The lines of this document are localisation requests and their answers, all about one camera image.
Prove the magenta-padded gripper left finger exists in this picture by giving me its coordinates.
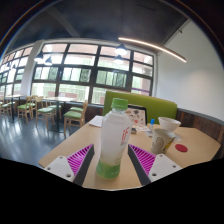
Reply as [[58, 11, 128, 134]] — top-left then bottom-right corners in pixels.
[[43, 143, 96, 188]]

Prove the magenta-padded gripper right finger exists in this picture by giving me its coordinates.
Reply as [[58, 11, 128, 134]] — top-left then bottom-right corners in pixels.
[[127, 143, 183, 187]]

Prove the white green-capped drink bottle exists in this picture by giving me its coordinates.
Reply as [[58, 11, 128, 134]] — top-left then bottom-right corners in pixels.
[[96, 97, 134, 180]]

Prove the patterned paper cup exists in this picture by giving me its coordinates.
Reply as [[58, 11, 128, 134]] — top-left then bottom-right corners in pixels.
[[150, 128, 176, 155]]

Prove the flat round red coaster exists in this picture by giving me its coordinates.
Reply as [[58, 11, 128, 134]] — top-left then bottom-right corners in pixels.
[[174, 143, 189, 153]]

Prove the white bowl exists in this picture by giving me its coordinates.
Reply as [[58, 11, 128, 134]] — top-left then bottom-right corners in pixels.
[[157, 116, 182, 132]]

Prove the small blue-capped bottle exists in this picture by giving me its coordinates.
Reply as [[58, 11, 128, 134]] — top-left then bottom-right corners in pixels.
[[148, 118, 156, 132]]

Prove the group of wooden green-seated chairs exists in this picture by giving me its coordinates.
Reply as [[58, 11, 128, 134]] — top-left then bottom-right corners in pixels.
[[0, 94, 89, 135]]

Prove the tablet with sticker cover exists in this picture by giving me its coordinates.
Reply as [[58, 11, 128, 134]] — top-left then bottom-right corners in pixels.
[[127, 104, 148, 127]]

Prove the white paper notebook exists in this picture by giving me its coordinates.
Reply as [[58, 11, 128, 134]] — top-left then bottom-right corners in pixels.
[[88, 115, 104, 128]]

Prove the green upholstered bench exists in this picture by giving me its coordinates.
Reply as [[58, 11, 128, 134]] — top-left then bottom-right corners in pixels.
[[102, 89, 178, 125]]

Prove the wooden dining table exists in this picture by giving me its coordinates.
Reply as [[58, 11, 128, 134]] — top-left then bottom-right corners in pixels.
[[43, 96, 78, 133]]

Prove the long curved ceiling light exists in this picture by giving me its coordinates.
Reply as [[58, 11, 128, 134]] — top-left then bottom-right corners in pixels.
[[118, 36, 188, 64]]

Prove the group of pendant lamps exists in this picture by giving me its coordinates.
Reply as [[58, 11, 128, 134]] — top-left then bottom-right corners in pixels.
[[34, 43, 129, 67]]

